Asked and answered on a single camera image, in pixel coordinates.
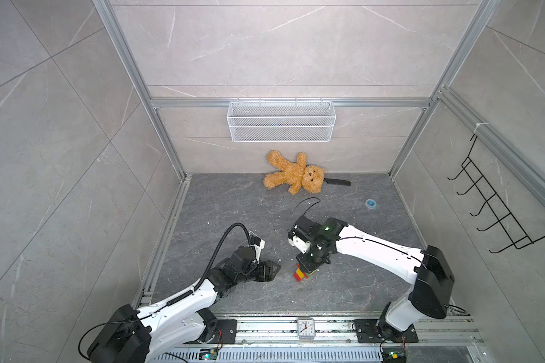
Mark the blue tape roll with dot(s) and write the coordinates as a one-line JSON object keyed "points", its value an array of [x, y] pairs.
{"points": [[371, 204]]}

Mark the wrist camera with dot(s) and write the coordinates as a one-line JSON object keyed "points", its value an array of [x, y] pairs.
{"points": [[258, 242], [302, 245]]}

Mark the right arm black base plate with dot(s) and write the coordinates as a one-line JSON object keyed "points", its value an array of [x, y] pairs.
{"points": [[375, 331]]}

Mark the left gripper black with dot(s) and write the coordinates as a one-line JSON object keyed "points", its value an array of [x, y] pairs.
{"points": [[267, 265]]}

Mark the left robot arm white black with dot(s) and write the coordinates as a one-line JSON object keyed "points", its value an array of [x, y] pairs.
{"points": [[140, 335]]}

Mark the black comb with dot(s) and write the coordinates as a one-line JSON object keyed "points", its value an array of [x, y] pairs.
{"points": [[335, 181]]}

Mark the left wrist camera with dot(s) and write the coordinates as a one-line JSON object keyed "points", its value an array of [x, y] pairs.
{"points": [[258, 242]]}

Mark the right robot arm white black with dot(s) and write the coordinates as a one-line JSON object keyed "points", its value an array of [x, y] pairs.
{"points": [[426, 272]]}

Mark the white wire mesh basket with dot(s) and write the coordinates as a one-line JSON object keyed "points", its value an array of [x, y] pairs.
{"points": [[281, 121]]}

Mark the brown teddy bear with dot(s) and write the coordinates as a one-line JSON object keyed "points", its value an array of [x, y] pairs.
{"points": [[296, 175]]}

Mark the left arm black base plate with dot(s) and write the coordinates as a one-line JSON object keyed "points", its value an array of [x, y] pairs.
{"points": [[221, 331]]}

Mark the black wire hook rack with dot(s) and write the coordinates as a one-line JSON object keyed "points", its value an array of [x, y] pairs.
{"points": [[502, 215]]}

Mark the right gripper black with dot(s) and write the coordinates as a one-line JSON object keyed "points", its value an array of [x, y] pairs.
{"points": [[306, 267]]}

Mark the small white desk clock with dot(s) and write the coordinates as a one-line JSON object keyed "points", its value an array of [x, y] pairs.
{"points": [[306, 329]]}

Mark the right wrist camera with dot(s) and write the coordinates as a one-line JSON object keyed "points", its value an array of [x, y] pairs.
{"points": [[302, 245]]}

